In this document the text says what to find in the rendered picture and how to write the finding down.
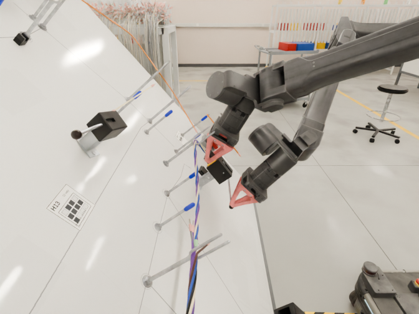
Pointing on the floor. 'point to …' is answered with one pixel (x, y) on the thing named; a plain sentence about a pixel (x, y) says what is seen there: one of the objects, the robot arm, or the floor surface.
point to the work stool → (385, 111)
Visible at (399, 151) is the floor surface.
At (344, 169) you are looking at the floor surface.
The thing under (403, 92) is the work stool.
